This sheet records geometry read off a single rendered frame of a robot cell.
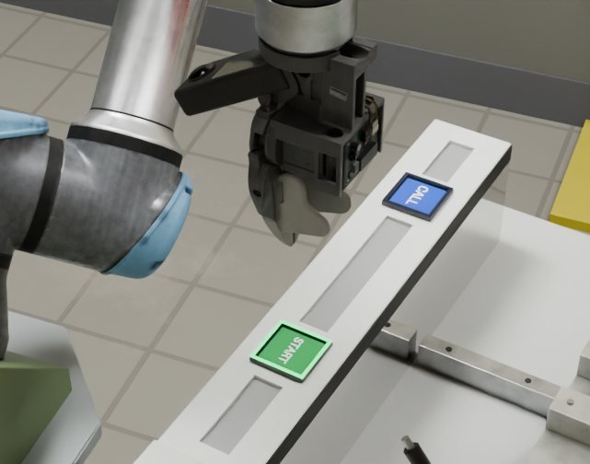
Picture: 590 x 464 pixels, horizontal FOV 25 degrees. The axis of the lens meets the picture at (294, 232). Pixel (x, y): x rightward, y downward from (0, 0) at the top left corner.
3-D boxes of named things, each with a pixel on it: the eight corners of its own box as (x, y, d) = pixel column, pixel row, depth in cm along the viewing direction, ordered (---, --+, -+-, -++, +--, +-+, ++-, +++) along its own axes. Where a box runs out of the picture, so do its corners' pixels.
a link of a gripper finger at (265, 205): (265, 230, 108) (263, 142, 102) (248, 224, 108) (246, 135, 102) (295, 198, 111) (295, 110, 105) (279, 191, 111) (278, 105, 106)
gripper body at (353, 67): (337, 207, 103) (341, 76, 95) (242, 173, 106) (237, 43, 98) (383, 156, 108) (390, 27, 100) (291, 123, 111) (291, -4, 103)
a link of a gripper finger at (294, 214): (320, 283, 110) (322, 195, 104) (259, 259, 112) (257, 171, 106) (339, 261, 112) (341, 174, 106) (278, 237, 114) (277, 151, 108)
